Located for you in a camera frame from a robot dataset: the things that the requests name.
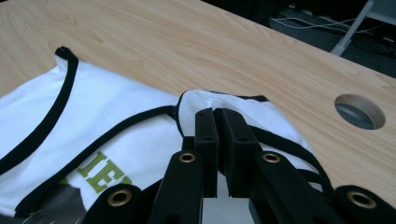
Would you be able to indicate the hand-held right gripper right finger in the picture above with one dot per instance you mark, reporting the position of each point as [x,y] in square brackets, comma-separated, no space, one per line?
[238,146]

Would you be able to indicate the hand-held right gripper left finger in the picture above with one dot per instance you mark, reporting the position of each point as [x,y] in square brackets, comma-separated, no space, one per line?
[208,140]

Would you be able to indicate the white printed tank top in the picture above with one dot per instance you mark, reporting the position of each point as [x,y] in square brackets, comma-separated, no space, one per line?
[109,99]

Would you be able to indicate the grey metal stand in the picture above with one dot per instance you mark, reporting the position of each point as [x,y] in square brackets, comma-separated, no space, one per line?
[351,31]

